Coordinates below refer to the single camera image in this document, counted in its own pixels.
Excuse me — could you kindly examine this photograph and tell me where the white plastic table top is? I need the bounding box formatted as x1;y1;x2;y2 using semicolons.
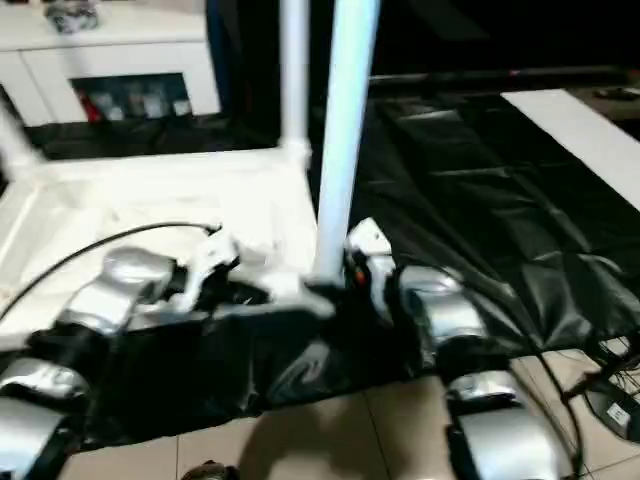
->
0;142;337;352

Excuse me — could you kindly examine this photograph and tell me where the flat white board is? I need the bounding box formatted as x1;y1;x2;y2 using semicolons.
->
498;87;640;205

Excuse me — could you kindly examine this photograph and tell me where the long black bar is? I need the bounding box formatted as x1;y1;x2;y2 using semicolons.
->
366;63;640;85

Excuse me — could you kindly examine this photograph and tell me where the black left wrist camera cable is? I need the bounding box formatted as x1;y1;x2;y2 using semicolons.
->
0;221;225;322

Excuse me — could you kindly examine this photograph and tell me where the white cabinet with glass doors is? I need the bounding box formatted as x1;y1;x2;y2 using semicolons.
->
0;0;222;130

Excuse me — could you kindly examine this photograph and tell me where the black mat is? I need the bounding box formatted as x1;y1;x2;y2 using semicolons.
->
0;92;640;449

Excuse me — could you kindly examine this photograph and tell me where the small black flat device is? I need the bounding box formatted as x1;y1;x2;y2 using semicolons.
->
593;85;640;101

